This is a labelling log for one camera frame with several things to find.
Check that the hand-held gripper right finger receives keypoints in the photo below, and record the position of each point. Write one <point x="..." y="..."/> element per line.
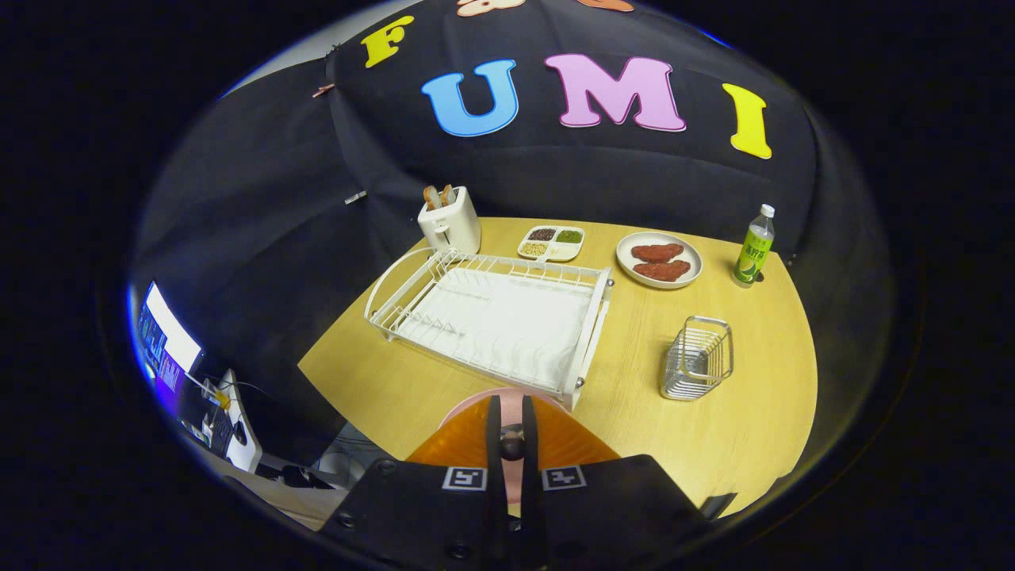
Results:
<point x="618" y="515"/>

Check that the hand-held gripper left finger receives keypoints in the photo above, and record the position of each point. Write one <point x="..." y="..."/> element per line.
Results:
<point x="412" y="515"/>

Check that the pink plate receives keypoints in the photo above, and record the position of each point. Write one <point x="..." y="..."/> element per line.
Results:
<point x="512" y="408"/>

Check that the white divided bean dish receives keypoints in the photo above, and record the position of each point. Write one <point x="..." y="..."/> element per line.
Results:
<point x="564" y="252"/>

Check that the white plate with meat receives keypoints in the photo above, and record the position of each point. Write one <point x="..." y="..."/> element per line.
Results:
<point x="690" y="252"/>

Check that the red meat piece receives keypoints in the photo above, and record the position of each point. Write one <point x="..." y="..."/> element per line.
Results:
<point x="662" y="270"/>
<point x="656" y="252"/>

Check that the white toaster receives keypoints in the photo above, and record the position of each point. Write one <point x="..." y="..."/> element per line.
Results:
<point x="452" y="230"/>

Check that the green label drink bottle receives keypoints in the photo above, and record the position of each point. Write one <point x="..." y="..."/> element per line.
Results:
<point x="753" y="254"/>

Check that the lit computer monitor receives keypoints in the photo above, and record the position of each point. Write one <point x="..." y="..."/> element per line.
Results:
<point x="170" y="337"/>

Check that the toast slice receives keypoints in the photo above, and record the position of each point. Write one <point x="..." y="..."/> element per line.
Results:
<point x="431" y="198"/>
<point x="449" y="195"/>

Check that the silver clip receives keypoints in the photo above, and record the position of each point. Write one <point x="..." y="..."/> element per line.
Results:
<point x="355" y="197"/>

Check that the black backdrop cloth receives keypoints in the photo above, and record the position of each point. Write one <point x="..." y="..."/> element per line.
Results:
<point x="634" y="174"/>

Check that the orange clip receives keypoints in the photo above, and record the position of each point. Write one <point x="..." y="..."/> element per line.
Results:
<point x="322" y="90"/>

